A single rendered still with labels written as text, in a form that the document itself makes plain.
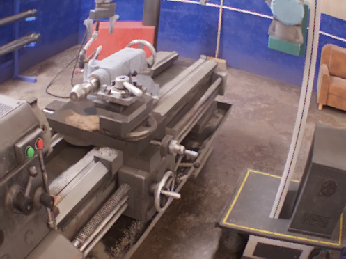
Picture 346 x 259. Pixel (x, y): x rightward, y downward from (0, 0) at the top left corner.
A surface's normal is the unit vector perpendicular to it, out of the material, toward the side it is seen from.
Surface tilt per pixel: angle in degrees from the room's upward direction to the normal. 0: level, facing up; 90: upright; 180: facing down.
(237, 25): 90
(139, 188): 90
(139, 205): 90
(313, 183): 90
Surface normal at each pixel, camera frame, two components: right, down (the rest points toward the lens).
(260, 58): -0.36, 0.40
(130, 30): -0.02, 0.46
